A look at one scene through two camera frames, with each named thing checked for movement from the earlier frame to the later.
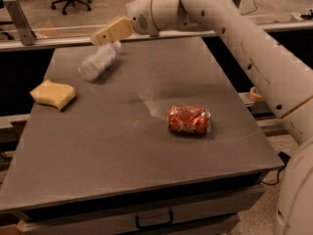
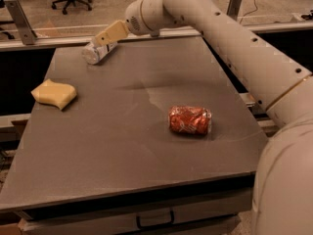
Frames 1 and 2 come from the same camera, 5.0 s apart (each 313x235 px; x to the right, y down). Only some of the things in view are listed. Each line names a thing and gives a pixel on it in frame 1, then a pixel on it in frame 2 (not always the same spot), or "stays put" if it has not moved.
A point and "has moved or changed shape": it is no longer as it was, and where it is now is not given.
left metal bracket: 28,37 stays put
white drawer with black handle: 217,213 stays put
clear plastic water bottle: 101,58 has moved or changed shape
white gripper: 141,21 stays put
